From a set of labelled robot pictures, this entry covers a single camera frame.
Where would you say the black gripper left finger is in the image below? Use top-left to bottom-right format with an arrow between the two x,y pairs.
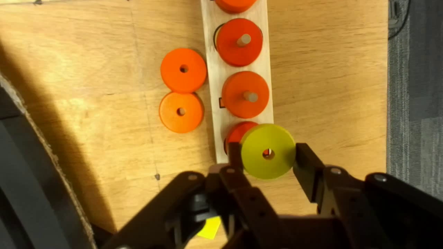
102,140 -> 289,249

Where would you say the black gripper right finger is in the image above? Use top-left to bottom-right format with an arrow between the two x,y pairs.
292,143 -> 443,249

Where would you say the yellow wooden ring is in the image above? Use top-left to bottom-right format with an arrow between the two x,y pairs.
239,122 -> 297,181

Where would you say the small yellow wooden piece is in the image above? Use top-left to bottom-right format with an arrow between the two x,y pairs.
196,216 -> 224,241

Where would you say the white wooden peg board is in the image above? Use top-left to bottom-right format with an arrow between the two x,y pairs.
199,0 -> 275,165

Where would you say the orange ring on peg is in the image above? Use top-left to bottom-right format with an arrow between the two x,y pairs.
211,0 -> 258,15
220,69 -> 271,120
222,120 -> 260,156
214,17 -> 264,68

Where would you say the loose orange wooden ring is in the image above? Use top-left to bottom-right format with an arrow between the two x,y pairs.
157,90 -> 204,136
159,47 -> 207,94

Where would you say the black floor cable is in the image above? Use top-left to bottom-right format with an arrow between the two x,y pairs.
386,0 -> 412,42

